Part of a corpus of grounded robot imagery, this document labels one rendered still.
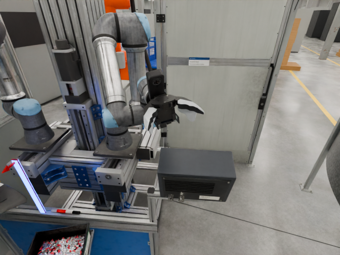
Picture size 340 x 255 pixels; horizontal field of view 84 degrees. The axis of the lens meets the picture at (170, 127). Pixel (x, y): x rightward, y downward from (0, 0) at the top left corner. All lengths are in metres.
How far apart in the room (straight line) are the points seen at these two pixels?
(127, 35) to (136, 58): 0.10
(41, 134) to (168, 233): 1.30
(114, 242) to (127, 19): 1.08
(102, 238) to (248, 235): 1.30
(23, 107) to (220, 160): 1.03
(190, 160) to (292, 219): 1.76
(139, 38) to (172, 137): 1.63
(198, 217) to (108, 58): 1.65
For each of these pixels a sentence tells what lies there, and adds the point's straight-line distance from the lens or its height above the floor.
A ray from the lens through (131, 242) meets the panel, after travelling 1.17.
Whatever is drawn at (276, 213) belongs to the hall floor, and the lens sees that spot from 2.29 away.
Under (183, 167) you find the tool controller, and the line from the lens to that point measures 0.65.
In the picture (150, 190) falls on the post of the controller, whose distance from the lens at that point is 0.82.
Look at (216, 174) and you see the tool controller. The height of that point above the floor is 1.23.
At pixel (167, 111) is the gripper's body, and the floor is 1.44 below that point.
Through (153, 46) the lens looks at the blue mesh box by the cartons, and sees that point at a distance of 6.72.
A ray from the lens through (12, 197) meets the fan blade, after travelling 0.87.
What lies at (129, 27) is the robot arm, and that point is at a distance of 0.89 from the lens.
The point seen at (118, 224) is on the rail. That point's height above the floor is 0.83.
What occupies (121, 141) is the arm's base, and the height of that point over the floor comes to 1.09.
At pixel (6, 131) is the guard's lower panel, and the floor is 0.90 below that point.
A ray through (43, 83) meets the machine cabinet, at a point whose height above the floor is 0.45.
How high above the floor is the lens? 1.67
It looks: 31 degrees down
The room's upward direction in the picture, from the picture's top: straight up
